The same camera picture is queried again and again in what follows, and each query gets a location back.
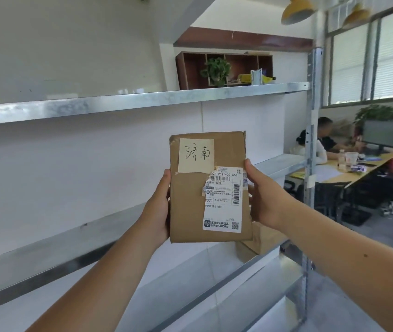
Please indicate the person's left hand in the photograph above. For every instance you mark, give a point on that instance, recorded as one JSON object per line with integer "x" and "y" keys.
{"x": 155, "y": 217}

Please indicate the person's right hand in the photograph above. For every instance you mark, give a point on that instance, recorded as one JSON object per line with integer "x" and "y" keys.
{"x": 267, "y": 203}

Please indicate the person's left thumb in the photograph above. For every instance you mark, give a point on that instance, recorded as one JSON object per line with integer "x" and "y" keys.
{"x": 166, "y": 185}

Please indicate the person's right thumb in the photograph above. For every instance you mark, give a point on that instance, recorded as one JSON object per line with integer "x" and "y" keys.
{"x": 251, "y": 174}

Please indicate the brown cardboard parcel with labels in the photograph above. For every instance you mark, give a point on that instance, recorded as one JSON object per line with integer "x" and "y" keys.
{"x": 191, "y": 210}

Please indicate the person's right forearm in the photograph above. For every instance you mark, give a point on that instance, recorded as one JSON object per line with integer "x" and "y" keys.
{"x": 348, "y": 259}

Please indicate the person's left forearm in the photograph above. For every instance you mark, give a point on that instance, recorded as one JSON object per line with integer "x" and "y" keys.
{"x": 106, "y": 283}

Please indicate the brown cardboard box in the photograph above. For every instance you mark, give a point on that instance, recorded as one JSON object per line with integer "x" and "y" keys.
{"x": 267, "y": 238}

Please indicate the clear plastic bottle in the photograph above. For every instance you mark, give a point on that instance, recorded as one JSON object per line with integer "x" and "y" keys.
{"x": 341, "y": 160}

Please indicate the yellow object in cabinet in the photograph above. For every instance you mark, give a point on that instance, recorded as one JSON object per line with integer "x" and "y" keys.
{"x": 267, "y": 79}

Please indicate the pale green folder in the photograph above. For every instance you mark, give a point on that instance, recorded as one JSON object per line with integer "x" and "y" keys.
{"x": 256, "y": 76}

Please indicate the white paper cup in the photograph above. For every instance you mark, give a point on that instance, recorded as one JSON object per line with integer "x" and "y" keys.
{"x": 351, "y": 159}

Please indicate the small white purple box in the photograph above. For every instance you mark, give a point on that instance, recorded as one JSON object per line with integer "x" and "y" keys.
{"x": 358, "y": 168}

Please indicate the green potted plant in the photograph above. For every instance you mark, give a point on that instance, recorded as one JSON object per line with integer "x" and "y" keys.
{"x": 216, "y": 70}

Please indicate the wooden office desk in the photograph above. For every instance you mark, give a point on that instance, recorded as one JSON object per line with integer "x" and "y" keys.
{"x": 362, "y": 174}

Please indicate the metal shelving rack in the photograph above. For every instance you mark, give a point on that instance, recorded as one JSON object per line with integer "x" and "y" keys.
{"x": 78, "y": 103}

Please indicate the black computer monitor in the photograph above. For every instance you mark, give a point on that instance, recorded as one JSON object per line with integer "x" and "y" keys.
{"x": 380, "y": 134}

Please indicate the brown wooden beam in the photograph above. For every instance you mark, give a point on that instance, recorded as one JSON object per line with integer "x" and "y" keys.
{"x": 244, "y": 39}

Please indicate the large green leafy plant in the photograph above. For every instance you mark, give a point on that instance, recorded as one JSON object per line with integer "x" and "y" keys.
{"x": 383, "y": 112}

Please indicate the window with blinds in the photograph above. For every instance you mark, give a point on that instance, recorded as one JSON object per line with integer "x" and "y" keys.
{"x": 350, "y": 62}

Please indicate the yellow pendant lamp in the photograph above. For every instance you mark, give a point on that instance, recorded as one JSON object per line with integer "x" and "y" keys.
{"x": 298, "y": 10}
{"x": 356, "y": 15}

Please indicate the brown wooden wall cabinet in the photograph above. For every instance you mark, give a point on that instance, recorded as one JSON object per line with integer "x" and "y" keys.
{"x": 191, "y": 70}

